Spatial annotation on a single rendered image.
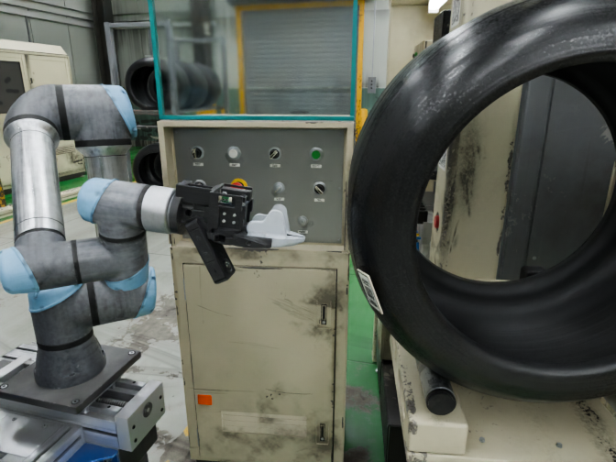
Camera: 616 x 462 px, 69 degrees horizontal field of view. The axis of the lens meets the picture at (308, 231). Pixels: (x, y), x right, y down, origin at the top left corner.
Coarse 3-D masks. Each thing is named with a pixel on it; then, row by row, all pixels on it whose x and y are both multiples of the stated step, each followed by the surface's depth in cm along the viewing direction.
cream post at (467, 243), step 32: (480, 0) 83; (512, 96) 87; (480, 128) 89; (512, 128) 89; (448, 160) 92; (480, 160) 91; (448, 192) 94; (480, 192) 93; (448, 224) 96; (480, 224) 95; (448, 256) 98; (480, 256) 97
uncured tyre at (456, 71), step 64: (512, 0) 54; (576, 0) 50; (448, 64) 53; (512, 64) 50; (576, 64) 49; (384, 128) 57; (448, 128) 53; (384, 192) 56; (384, 256) 59; (576, 256) 85; (384, 320) 65; (448, 320) 86; (512, 320) 86; (576, 320) 82; (512, 384) 62; (576, 384) 61
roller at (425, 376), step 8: (416, 360) 77; (424, 368) 72; (424, 376) 71; (432, 376) 70; (440, 376) 70; (424, 384) 70; (432, 384) 68; (440, 384) 68; (448, 384) 68; (424, 392) 68; (432, 392) 67; (440, 392) 66; (448, 392) 66; (432, 400) 66; (440, 400) 66; (448, 400) 66; (432, 408) 67; (440, 408) 67; (448, 408) 67
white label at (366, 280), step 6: (360, 270) 62; (360, 276) 63; (366, 276) 60; (366, 282) 62; (366, 288) 63; (372, 288) 60; (372, 294) 61; (372, 300) 62; (378, 300) 60; (372, 306) 64; (378, 306) 61
